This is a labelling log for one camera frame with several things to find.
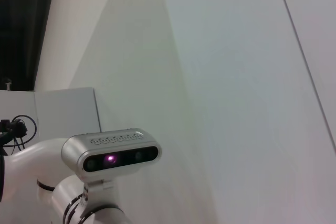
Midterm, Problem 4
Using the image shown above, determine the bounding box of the white partition board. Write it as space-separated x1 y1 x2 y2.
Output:
0 87 102 157

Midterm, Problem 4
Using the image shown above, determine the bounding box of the white robot neck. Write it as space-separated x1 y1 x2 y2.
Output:
51 174 132 224

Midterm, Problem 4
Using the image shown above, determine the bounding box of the black clamp device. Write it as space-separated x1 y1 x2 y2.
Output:
0 119 28 138

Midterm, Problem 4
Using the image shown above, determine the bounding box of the dark curtain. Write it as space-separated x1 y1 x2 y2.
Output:
0 0 57 91

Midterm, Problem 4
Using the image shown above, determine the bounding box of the silver head depth camera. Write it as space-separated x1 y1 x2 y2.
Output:
60 127 162 180

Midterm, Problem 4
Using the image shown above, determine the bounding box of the silver camera mount bracket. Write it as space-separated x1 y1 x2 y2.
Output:
82 178 117 199

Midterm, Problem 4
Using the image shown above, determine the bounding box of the black cable loop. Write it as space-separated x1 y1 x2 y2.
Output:
12 114 38 150

